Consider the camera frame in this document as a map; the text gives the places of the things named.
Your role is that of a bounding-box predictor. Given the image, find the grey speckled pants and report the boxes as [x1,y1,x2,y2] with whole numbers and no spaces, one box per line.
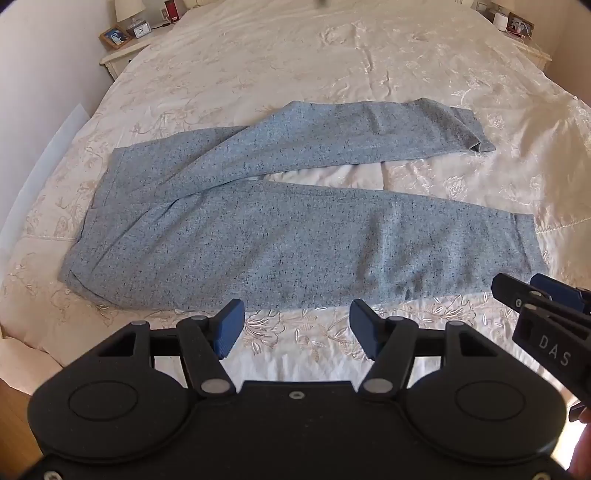
[58,98,550,311]

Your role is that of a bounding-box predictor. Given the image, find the cream nightstand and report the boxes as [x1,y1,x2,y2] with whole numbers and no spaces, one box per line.
[99,23,178,83]
[480,4,553,71]

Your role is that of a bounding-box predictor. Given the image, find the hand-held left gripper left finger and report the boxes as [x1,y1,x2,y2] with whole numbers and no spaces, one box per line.
[95,299,245,398]

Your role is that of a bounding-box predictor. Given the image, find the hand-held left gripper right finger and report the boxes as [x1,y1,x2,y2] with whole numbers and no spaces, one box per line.
[349,299,502,400]

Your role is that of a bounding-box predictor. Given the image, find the wooden picture frame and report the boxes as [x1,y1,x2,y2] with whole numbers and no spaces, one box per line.
[99,25,133,49]

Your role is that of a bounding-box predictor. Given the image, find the white table lamp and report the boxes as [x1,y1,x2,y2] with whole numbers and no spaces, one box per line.
[115,0,146,28]

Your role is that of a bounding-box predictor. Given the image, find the cream embroidered bedspread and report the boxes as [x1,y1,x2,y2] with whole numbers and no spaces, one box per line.
[0,0,591,402]

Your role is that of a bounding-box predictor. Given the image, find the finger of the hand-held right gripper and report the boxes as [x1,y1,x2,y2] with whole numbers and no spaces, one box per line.
[530,274,591,317]
[492,273,553,319]

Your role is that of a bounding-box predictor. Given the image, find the red photo frame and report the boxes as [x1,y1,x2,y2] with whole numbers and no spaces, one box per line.
[505,13,535,38]

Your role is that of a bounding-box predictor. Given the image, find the person's right hand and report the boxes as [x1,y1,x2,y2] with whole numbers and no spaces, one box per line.
[570,408,591,480]

